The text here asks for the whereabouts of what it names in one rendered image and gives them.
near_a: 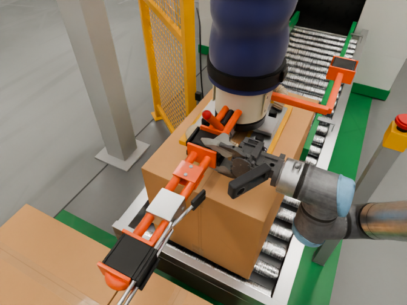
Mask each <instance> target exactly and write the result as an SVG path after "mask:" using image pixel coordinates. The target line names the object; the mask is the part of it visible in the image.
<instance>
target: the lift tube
mask: <svg viewBox="0 0 407 305"><path fill-rule="evenodd" d="M297 2H298V0H210V13H211V17H212V20H213V22H212V25H211V31H210V39H209V57H210V61H211V63H212V64H213V66H214V67H215V68H216V69H217V70H219V71H221V72H224V73H226V74H230V75H232V76H241V77H257V76H263V75H266V74H270V73H273V72H275V71H276V70H277V69H278V68H279V67H280V66H281V64H282V62H283V60H284V58H285V55H286V52H287V49H288V45H289V40H290V27H289V19H290V17H291V16H292V14H293V12H294V10H295V8H296V5H297ZM208 78H209V80H210V81H211V83H212V84H213V85H214V86H215V87H217V88H218V89H220V90H222V91H225V92H227V93H231V94H235V95H240V96H256V95H261V94H265V93H268V92H270V91H272V90H274V89H276V88H277V87H278V86H279V85H280V82H279V83H278V84H276V85H275V86H273V87H270V88H267V89H264V90H259V91H238V90H232V89H230V88H227V87H224V86H222V85H220V84H218V83H217V82H215V81H214V80H212V78H211V77H210V76H209V74H208Z"/></svg>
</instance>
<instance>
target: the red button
mask: <svg viewBox="0 0 407 305"><path fill-rule="evenodd" d="M395 123H396V125H397V126H396V128H397V129H398V130H399V131H401V132H403V133H407V114H399V115H397V116H396V118H395Z"/></svg>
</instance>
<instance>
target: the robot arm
mask: <svg viewBox="0 0 407 305"><path fill-rule="evenodd" d="M201 142H202V143H203V144H204V146H207V147H209V148H211V149H212V150H214V151H217V152H219V153H220V154H221V155H222V156H224V157H225V158H224V160H223V161H222V163H221V164H220V166H217V164H216V168H215V169H214V168H211V167H210V168H211V169H213V170H215V171H217V172H218V173H220V174H222V175H225V176H227V177H229V178H232V179H234V180H232V181H230V182H229V184H228V195H229V196H230V197H231V198H232V199H235V198H237V197H238V196H240V195H242V194H244V193H246V192H247V191H249V190H251V189H253V188H254V187H256V186H258V185H259V184H261V183H263V182H265V181H267V180H268V179H269V178H271V182H270V185H271V186H273V187H276V192H278V193H280V194H283V195H286V196H288V197H291V198H294V199H296V200H299V201H301V202H300V205H299V208H298V210H297V213H296V215H295V216H294V218H293V224H292V231H293V234H294V236H295V237H296V238H297V239H298V240H299V241H300V242H301V243H302V244H304V245H305V246H309V247H312V248H316V247H319V246H321V245H322V244H324V242H325V240H341V239H371V240H395V241H407V200H404V201H396V202H383V203H379V202H372V203H356V204H352V200H353V197H354V192H355V188H356V184H355V182H354V180H353V179H350V178H347V177H345V176H343V175H342V174H336V173H334V172H331V171H327V170H325V169H322V168H318V167H316V166H313V165H310V164H307V163H304V162H301V161H298V160H295V159H292V158H290V157H288V158H287V159H286V161H285V160H284V159H285V156H286V155H285V154H282V153H280V156H279V157H278V156H275V155H272V154H269V153H267V152H264V151H265V149H266V148H265V147H264V144H265V142H261V141H258V140H255V139H252V138H249V137H246V136H245V138H244V140H243V141H241V143H240V144H239V147H237V146H235V145H233V144H232V143H230V137H229V135H228V134H227V133H221V134H220V135H218V136H217V137H216V138H214V139H210V138H201ZM266 151H267V149H266ZM231 156H232V159H231V160H228V157H231Z"/></svg>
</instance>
